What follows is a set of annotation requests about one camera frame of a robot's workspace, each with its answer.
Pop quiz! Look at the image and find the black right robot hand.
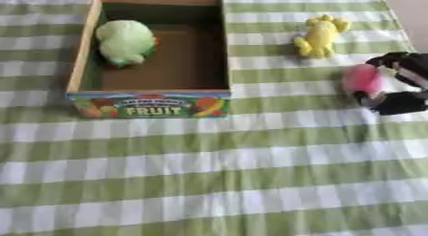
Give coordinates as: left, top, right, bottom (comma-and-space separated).
353, 51, 428, 117

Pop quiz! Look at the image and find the pink soft toy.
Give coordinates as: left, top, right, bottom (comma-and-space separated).
341, 63, 385, 96

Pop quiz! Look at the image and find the open cardboard box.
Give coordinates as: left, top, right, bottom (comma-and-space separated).
65, 0, 233, 119

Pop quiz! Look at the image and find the yellow soft toy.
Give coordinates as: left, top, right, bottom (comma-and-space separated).
292, 13, 353, 59

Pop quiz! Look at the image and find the green soft toy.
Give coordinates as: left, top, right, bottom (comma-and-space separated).
94, 19, 160, 68

